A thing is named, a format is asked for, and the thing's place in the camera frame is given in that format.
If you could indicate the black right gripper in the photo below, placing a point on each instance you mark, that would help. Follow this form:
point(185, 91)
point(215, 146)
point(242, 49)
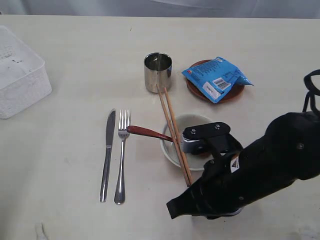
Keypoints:
point(192, 202)

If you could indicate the brown wooden chopsticks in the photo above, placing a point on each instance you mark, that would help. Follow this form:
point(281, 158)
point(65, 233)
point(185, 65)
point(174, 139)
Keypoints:
point(171, 130)

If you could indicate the brown wooden spoon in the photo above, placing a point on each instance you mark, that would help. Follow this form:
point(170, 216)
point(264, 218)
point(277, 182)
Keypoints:
point(141, 131)

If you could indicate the silver fork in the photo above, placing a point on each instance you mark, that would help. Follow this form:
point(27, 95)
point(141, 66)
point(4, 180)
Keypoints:
point(124, 122)

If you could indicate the brown plate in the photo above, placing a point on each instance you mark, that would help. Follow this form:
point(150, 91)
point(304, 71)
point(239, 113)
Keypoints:
point(234, 93)

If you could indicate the silver table knife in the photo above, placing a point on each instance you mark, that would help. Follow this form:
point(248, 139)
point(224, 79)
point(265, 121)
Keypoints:
point(109, 136)

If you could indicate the blue snack packet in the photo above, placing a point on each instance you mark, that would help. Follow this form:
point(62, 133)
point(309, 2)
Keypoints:
point(216, 78)

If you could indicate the steel cup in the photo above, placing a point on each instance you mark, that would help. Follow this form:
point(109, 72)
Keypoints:
point(157, 72)

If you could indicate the white perforated plastic basket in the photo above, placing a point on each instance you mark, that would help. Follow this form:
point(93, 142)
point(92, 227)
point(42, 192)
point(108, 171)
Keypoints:
point(23, 77)

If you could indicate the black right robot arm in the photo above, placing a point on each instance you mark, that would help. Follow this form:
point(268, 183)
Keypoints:
point(237, 176)

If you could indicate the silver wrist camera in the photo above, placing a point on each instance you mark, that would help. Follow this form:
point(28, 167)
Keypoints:
point(214, 138)

